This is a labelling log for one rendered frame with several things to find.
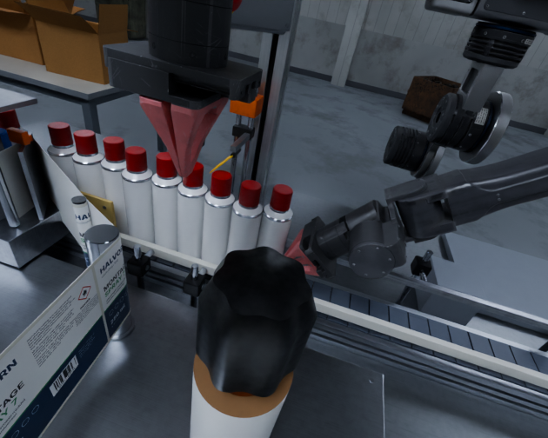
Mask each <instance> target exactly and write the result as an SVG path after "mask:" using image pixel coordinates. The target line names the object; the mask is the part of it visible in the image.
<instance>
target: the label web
mask: <svg viewBox="0 0 548 438"><path fill-rule="evenodd" d="M33 140H34V144H35V147H36V150H37V155H38V159H39V162H40V165H41V168H42V172H43V177H44V180H45V183H46V187H47V190H48V193H49V196H50V199H51V200H52V202H54V203H55V205H56V206H57V208H58V209H59V210H60V214H61V217H62V220H63V223H64V224H65V226H66V227H67V228H68V230H69V231H70V232H71V234H72V235H73V236H74V237H75V239H76V240H77V242H78V243H79V244H80V246H81V247H82V249H83V252H84V259H85V262H86V266H87V269H86V270H85V271H84V272H83V273H82V274H81V275H80V276H79V277H78V278H77V279H76V280H75V281H74V282H73V283H72V284H71V285H70V286H69V287H68V288H67V289H66V290H65V291H64V292H63V293H62V294H61V295H60V296H59V297H58V298H57V299H56V300H55V301H54V302H53V303H52V304H51V305H50V306H49V307H48V308H47V309H46V310H45V311H44V312H43V313H42V314H41V315H40V316H39V317H38V318H37V319H36V320H35V321H34V322H33V323H32V324H31V325H30V326H29V327H28V328H27V329H26V330H25V331H24V332H23V333H22V334H21V335H20V336H19V337H18V338H17V339H15V340H14V341H13V342H12V343H11V344H10V345H9V346H8V347H7V348H6V349H5V350H4V351H3V352H2V353H1V354H0V438H41V436H42V435H43V433H44V432H45V430H46V429H47V428H48V426H49V425H50V424H51V423H52V421H53V420H54V418H55V417H56V416H57V414H58V412H59V411H60V410H61V408H62V407H63V405H64V404H65V403H66V402H67V401H68V399H69V398H70V396H71V395H72V393H73V392H74V390H75V389H76V388H77V386H78V384H79V383H80V382H81V380H82V379H83V378H84V377H85V375H86V374H87V373H88V371H89V370H90V368H91V367H92V365H93V364H94V362H95V361H96V360H97V358H98V357H99V356H100V355H101V353H102V352H103V351H104V349H105V347H106V346H107V345H108V343H109V342H110V340H111V339H112V337H113V336H114V335H115V333H116V332H117V331H118V330H119V328H120V327H121V325H122V324H123V323H124V321H125V319H126V318H127V317H128V315H129V314H130V300H129V293H128V287H127V281H126V274H125V268H124V256H123V250H122V243H121V237H120V235H119V237H118V238H117V239H116V241H114V242H113V243H112V244H111V245H110V246H109V247H108V248H107V249H106V250H105V251H104V252H103V253H102V254H101V255H100V256H99V257H98V258H97V259H96V260H95V261H94V262H93V263H92V264H91V265H90V261H89V257H88V254H87V249H86V246H85V242H84V233H85V231H86V230H88V229H89V228H91V227H93V226H96V225H99V224H109V225H113V224H112V223H111V222H110V221H109V220H108V219H107V218H106V217H105V216H104V215H103V214H102V213H101V212H99V211H98V210H97V209H96V208H95V207H94V206H93V205H92V204H91V203H90V202H89V201H88V200H87V199H86V203H84V204H80V205H76V204H73V203H72V201H71V198H72V197H74V196H83V194H82V193H81V192H80V191H79V190H78V189H77V187H76V186H75V185H74V184H73V183H72V181H71V180H70V179H69V178H68V177H67V176H66V175H65V174H64V173H63V171H62V170H61V169H60V168H59V167H58V166H57V165H56V164H55V162H54V161H53V160H52V159H51V158H50V157H49V155H48V154H47V153H46V152H45V151H44V150H43V148H42V147H41V146H40V145H39V144H38V143H37V141H36V140H35V139H34V138H33ZM21 146H22V144H19V143H16V144H14V145H12V146H10V147H9V148H7V149H4V150H2V151H0V168H1V170H2V172H3V177H4V179H5V181H6V184H7V187H8V189H9V192H10V195H11V198H12V201H13V203H14V205H15V208H16V211H17V214H18V217H19V218H20V217H21V216H23V215H24V214H26V213H27V212H28V211H29V210H31V209H32V208H34V207H35V205H34V203H33V200H32V196H31V193H30V189H29V186H28V183H27V181H26V178H25V175H24V172H23V167H22V164H21V162H20V159H19V156H18V153H17V152H18V151H19V149H20V148H21ZM113 226H114V225H113Z"/></svg>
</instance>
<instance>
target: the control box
mask: <svg viewBox="0 0 548 438"><path fill-rule="evenodd" d="M294 3H295V0H242V2H241V4H240V6H239V7H238V9H237V10H235V11H233V12H232V16H231V29H236V30H249V31H256V32H263V33H271V34H279V35H284V34H285V32H286V31H287V32H288V31H290V26H291V18H292V12H293V8H294Z"/></svg>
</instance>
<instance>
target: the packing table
mask: <svg viewBox="0 0 548 438"><path fill-rule="evenodd" d="M0 82H1V83H7V84H10V85H13V86H17V87H19V88H23V89H26V90H31V91H35V92H37V93H41V94H44V95H47V96H53V97H55V98H59V99H62V100H65V101H68V102H72V103H77V104H80V105H82V109H83V114H84V123H85V128H86V129H87V130H91V131H93V132H95V133H98V134H100V135H101V132H100V126H99V121H98V114H97V105H98V104H101V103H107V102H109V101H112V100H115V99H118V98H121V97H124V96H128V95H131V94H135V93H133V92H130V91H127V90H121V89H118V88H115V87H112V86H110V84H109V83H108V84H105V85H103V84H100V83H93V82H89V81H85V80H82V79H78V78H74V77H70V76H64V75H60V74H56V73H52V72H49V71H47V70H46V67H45V65H41V64H37V63H31V62H27V61H24V60H21V59H17V58H14V57H10V56H5V55H1V54H0ZM157 151H159V152H167V148H166V146H165V145H164V142H163V141H162V139H161V137H160V136H159V134H157Z"/></svg>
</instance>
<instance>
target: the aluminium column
mask: <svg viewBox="0 0 548 438"><path fill-rule="evenodd" d="M301 5H302V0H295V3H294V8H293V12H292V18H291V26H290V31H288V32H287V31H286V32H285V34H284V35H279V34H271V33H263V36H262V42H261V50H260V56H259V62H258V68H260V69H262V70H263V74H262V79H261V85H260V87H259V88H258V94H259V95H263V96H264V103H263V108H262V112H261V113H260V114H259V115H258V116H257V117H255V118H254V124H253V127H254V128H255V134H254V137H253V138H252V139H251V149H250V155H249V161H248V168H247V174H246V180H253V181H256V182H259V183H260V184H261V186H262V188H261V193H260V198H259V203H260V204H261V205H262V207H263V206H264V199H265V194H266V189H267V184H268V180H269V174H270V170H271V162H272V157H273V152H274V148H275V142H276V138H277V129H278V125H279V120H280V116H281V110H282V106H283V101H284V93H285V88H286V84H287V78H288V74H289V69H290V64H291V56H292V51H293V46H294V42H295V37H296V32H297V24H298V19H299V14H300V10H301Z"/></svg>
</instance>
